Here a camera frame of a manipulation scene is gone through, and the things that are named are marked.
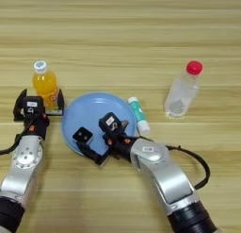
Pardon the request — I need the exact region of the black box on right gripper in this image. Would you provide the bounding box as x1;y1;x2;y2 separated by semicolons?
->
98;111;124;135

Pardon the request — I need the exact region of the green white glue stick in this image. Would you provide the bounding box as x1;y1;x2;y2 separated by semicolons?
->
127;96;152;137

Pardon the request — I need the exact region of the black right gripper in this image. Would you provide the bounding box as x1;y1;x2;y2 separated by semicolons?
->
76;119;139;166

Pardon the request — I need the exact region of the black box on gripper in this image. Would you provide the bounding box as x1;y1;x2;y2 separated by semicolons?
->
98;111;124;135
22;96;45;116

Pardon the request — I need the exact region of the blue round plate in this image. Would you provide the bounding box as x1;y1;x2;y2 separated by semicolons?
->
60;92;138;158

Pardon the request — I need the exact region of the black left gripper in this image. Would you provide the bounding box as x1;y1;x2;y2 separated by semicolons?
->
12;89;65;141

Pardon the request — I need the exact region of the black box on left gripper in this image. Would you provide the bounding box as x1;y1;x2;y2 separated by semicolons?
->
22;96;45;116

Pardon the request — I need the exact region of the clear bottle red cap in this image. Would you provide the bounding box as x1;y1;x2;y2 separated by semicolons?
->
164;60;203;120

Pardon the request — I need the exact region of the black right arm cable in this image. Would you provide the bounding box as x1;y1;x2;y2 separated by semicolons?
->
137;136;211;191

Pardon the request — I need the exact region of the small black silver cube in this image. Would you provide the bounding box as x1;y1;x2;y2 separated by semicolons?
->
72;126;94;144

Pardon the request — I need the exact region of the orange juice bottle white cap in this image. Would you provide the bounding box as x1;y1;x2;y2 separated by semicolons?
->
32;60;60;111

